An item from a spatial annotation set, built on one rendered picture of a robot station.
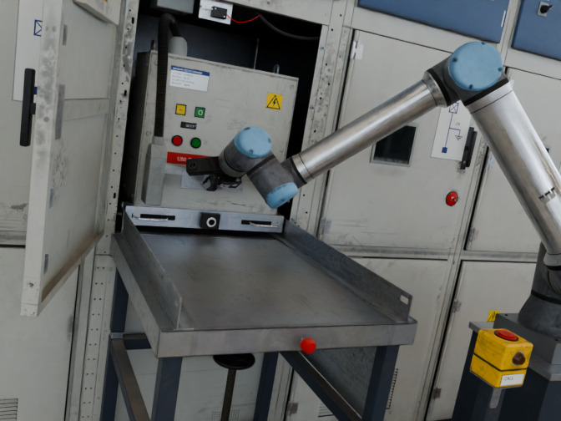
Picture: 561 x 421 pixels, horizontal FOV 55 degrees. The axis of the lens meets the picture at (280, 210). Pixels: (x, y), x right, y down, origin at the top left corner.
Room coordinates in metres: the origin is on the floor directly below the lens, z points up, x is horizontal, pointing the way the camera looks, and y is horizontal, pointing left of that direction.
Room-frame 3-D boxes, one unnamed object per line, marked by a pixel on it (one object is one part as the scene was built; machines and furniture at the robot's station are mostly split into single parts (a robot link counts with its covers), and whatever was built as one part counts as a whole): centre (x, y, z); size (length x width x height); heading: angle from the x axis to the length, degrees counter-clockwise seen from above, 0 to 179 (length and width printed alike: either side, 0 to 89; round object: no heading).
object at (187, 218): (1.76, 0.24, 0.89); 0.54 x 0.05 x 0.06; 116
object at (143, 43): (2.06, 0.38, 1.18); 0.78 x 0.69 x 0.79; 26
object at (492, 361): (1.10, -0.51, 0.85); 0.08 x 0.08 x 0.10; 26
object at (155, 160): (1.59, 0.39, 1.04); 0.08 x 0.05 x 0.17; 26
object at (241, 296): (1.40, 0.06, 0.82); 0.68 x 0.62 x 0.06; 26
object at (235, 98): (1.75, 0.23, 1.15); 0.48 x 0.01 x 0.48; 116
